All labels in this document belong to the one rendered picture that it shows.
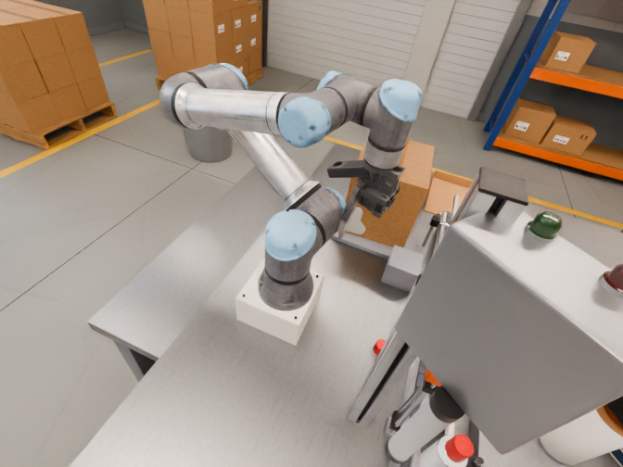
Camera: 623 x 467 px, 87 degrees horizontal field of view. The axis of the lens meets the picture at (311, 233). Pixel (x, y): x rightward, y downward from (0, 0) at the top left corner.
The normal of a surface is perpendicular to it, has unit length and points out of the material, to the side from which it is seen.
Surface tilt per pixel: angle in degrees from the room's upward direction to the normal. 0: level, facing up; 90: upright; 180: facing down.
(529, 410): 90
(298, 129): 90
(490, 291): 90
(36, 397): 0
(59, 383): 0
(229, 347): 0
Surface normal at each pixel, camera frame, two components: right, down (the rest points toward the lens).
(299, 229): 0.04, -0.65
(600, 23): -0.38, 0.61
